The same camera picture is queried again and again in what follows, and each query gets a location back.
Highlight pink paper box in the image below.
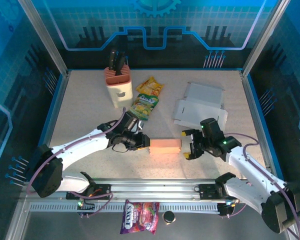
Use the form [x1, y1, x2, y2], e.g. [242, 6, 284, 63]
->
[149, 138, 183, 156]

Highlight white paper box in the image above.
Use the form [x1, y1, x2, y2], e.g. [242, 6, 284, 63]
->
[173, 81, 229, 131]

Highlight green Fox's candy bag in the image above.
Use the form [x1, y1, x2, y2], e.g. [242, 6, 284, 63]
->
[128, 92, 160, 122]

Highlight cream knife block pink top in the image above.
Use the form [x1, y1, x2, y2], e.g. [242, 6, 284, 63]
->
[104, 65, 134, 109]

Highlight yellow candy bag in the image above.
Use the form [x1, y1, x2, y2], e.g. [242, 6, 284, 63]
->
[135, 75, 165, 97]

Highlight small black electronics module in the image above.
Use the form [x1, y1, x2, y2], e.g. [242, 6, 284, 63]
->
[76, 198, 96, 219]
[216, 199, 238, 218]

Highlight black round cap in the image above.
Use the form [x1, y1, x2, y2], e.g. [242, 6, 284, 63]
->
[162, 210, 176, 225]

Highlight purple Fox's berries candy bag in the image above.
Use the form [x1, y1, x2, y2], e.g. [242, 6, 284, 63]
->
[119, 199, 161, 236]

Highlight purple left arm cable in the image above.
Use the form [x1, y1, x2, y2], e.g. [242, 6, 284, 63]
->
[26, 107, 127, 218]

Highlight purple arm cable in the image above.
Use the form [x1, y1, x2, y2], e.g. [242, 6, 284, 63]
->
[223, 132, 300, 240]
[26, 107, 127, 218]

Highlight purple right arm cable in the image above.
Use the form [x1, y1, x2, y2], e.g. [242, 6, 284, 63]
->
[223, 132, 300, 240]

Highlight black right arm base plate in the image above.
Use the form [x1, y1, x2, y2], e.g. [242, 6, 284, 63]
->
[198, 183, 241, 201]

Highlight aluminium cross rail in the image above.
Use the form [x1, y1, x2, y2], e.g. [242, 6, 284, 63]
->
[19, 178, 291, 201]

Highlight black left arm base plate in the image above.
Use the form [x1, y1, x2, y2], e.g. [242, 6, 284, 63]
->
[65, 183, 113, 201]

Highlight blue edged side rail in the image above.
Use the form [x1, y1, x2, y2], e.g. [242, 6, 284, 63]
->
[239, 70, 286, 183]
[27, 70, 72, 183]

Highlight black handled knife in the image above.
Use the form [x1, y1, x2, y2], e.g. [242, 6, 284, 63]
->
[114, 51, 127, 76]
[108, 48, 117, 72]

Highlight slotted grey cable duct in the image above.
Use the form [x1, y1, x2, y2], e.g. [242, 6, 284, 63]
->
[28, 201, 222, 214]

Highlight aluminium frame post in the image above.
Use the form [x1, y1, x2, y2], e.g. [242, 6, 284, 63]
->
[241, 0, 292, 77]
[17, 0, 71, 77]

